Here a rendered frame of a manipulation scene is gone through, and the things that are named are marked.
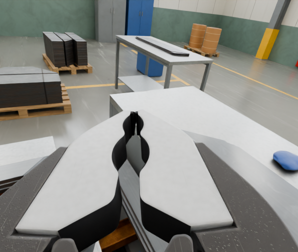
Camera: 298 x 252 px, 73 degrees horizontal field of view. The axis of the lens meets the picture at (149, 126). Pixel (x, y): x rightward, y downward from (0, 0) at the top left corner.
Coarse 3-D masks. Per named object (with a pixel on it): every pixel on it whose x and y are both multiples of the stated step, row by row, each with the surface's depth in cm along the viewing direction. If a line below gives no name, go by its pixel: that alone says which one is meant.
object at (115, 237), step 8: (120, 224) 85; (128, 224) 88; (112, 232) 84; (120, 232) 85; (128, 232) 85; (104, 240) 81; (112, 240) 81; (120, 240) 78; (128, 240) 81; (104, 248) 75; (112, 248) 78
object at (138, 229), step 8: (0, 184) 78; (8, 184) 79; (0, 192) 79; (128, 208) 76; (128, 216) 75; (136, 216) 72; (136, 224) 71; (136, 232) 70; (144, 232) 67; (144, 240) 67; (144, 248) 66; (152, 248) 64
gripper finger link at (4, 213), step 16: (48, 160) 8; (32, 176) 7; (48, 176) 7; (16, 192) 7; (32, 192) 7; (0, 208) 6; (16, 208) 6; (0, 224) 6; (16, 224) 6; (0, 240) 5; (16, 240) 5; (32, 240) 5; (48, 240) 5
